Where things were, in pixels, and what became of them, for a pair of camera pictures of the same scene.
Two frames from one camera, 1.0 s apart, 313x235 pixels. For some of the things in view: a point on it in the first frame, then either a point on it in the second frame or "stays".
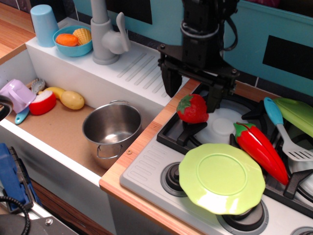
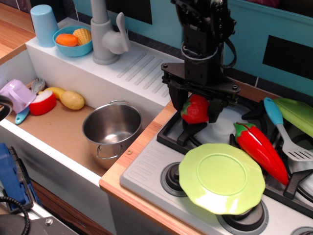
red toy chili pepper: x=259 y=146 stays
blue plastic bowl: x=76 y=51 stays
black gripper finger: x=172 y=79 -> x=179 y=94
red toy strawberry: x=192 y=108 stays
